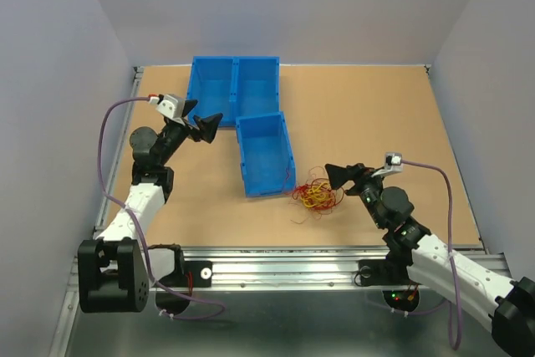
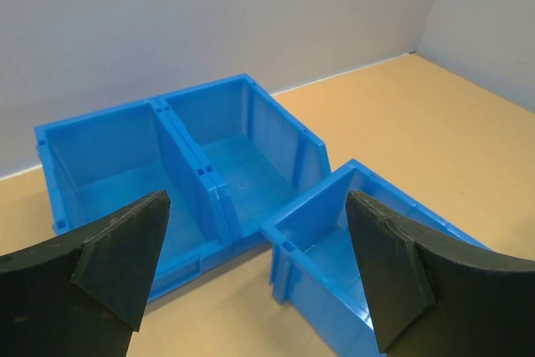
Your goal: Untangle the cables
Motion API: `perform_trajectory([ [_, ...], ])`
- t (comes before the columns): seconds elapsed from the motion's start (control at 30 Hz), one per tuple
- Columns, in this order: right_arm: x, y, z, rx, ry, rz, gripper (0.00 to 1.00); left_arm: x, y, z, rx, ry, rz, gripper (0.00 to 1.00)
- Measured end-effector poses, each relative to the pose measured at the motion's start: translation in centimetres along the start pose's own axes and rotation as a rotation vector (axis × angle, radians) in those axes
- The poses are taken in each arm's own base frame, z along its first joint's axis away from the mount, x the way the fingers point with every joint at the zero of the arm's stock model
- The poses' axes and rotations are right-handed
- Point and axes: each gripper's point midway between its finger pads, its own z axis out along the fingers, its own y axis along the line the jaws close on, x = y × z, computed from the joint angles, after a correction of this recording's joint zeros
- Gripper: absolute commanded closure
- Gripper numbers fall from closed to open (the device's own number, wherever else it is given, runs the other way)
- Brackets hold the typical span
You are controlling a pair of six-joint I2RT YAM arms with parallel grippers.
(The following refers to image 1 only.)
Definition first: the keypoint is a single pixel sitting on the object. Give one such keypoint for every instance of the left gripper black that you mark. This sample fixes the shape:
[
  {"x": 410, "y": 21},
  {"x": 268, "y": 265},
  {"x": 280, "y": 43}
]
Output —
[{"x": 207, "y": 127}]

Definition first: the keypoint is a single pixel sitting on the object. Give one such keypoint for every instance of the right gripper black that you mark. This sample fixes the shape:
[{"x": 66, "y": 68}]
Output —
[{"x": 359, "y": 174}]

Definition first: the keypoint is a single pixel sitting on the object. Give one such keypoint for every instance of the blue bin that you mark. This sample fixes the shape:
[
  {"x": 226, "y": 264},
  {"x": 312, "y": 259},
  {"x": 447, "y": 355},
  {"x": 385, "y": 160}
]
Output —
[
  {"x": 267, "y": 163},
  {"x": 211, "y": 83},
  {"x": 255, "y": 88}
]

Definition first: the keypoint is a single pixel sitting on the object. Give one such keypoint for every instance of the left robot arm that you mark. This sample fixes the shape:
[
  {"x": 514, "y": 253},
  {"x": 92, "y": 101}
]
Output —
[{"x": 117, "y": 269}]

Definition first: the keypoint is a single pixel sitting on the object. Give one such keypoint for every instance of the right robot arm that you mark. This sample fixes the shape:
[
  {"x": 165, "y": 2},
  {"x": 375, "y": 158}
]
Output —
[{"x": 502, "y": 305}]

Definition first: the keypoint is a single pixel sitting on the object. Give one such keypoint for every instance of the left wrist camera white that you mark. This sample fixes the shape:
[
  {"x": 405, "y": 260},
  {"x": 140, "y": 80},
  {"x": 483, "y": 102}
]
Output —
[{"x": 171, "y": 106}]

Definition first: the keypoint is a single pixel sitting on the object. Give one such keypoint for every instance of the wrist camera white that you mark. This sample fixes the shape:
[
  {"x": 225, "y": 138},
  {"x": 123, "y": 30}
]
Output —
[
  {"x": 171, "y": 106},
  {"x": 393, "y": 164}
]

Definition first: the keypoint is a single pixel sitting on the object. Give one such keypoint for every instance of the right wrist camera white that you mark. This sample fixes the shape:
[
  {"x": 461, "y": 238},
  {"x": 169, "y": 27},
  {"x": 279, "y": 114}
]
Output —
[{"x": 393, "y": 164}]

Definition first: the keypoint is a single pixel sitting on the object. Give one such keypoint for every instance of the aluminium left rail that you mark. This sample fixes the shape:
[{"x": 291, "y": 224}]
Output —
[{"x": 114, "y": 138}]

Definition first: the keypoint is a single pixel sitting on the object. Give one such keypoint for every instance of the aluminium rail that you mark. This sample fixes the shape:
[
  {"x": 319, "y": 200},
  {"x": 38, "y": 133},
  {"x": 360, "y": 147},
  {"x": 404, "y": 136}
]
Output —
[
  {"x": 283, "y": 268},
  {"x": 114, "y": 138}
]

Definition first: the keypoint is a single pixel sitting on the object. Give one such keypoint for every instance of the aluminium front rail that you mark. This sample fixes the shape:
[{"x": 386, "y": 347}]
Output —
[{"x": 283, "y": 268}]

